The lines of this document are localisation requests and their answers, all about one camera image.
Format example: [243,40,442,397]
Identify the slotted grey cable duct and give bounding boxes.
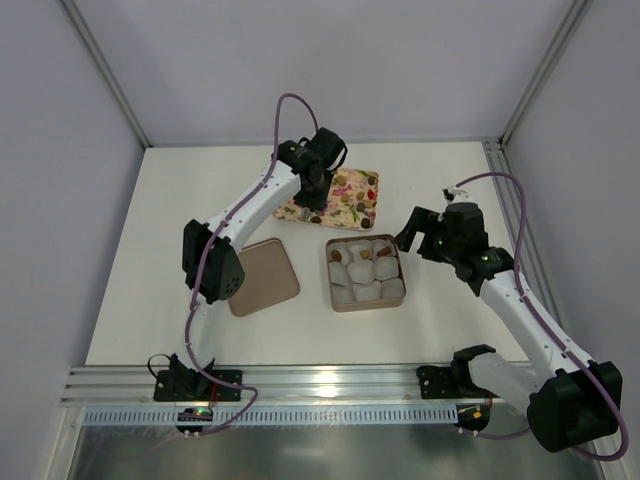
[82,404,458,427]

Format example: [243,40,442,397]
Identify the aluminium rail frame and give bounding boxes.
[59,362,599,409]

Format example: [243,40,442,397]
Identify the tan square tin box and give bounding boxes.
[325,234,407,313]

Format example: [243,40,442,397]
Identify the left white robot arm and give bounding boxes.
[182,128,348,323]

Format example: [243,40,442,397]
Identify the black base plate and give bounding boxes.
[153,369,241,402]
[416,365,491,400]

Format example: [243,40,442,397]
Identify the tan square tin lid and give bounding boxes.
[228,238,300,318]

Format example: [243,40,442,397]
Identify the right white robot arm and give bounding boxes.
[395,201,629,461]

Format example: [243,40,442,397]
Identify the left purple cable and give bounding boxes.
[184,92,321,436]

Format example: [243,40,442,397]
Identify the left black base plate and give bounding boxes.
[153,369,241,402]

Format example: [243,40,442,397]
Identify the floral pattern tray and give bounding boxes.
[273,167,380,231]

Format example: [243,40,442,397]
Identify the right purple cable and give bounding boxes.
[442,172,630,460]

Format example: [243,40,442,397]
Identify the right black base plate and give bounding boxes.
[416,365,491,400]

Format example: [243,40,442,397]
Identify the purple cable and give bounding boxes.
[184,92,321,436]
[442,172,630,460]

